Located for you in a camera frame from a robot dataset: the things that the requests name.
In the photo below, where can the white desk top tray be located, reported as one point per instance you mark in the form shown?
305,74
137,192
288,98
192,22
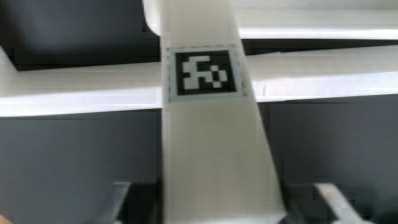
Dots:
312,20

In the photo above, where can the white front barrier rail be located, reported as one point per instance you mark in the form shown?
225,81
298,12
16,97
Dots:
293,76

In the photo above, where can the white desk leg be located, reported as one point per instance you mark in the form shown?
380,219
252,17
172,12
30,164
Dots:
220,185

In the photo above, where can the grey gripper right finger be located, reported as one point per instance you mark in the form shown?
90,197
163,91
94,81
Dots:
318,205

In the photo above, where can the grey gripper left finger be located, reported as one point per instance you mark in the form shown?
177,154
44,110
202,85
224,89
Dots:
129,206

